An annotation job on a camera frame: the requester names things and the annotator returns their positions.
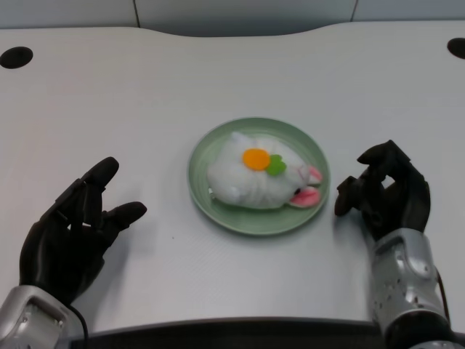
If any black table cable grommet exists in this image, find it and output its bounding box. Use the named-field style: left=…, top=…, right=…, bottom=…
left=446, top=37, right=465, bottom=60
left=0, top=46, right=34, bottom=69

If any white rabbit plush doll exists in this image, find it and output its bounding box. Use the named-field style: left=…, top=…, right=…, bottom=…
left=206, top=131, right=323, bottom=211

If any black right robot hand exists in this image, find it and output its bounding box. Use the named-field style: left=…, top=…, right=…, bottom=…
left=333, top=139, right=432, bottom=241

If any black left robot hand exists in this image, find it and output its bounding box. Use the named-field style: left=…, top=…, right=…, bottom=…
left=19, top=156, right=148, bottom=305

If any green round plate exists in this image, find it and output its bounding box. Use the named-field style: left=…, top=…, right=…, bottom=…
left=187, top=116, right=331, bottom=236

